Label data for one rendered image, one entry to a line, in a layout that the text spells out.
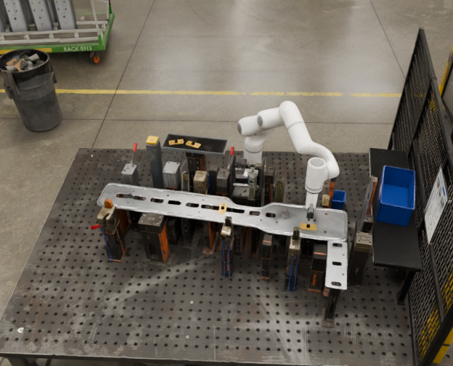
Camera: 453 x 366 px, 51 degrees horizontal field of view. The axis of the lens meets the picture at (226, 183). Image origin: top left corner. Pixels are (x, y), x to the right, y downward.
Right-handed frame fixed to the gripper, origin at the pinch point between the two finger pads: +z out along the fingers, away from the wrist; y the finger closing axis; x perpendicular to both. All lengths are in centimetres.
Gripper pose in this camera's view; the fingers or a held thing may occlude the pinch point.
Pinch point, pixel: (310, 210)
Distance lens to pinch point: 241.3
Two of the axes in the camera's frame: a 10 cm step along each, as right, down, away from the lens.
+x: 9.8, 1.2, -1.6
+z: 0.2, 7.4, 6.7
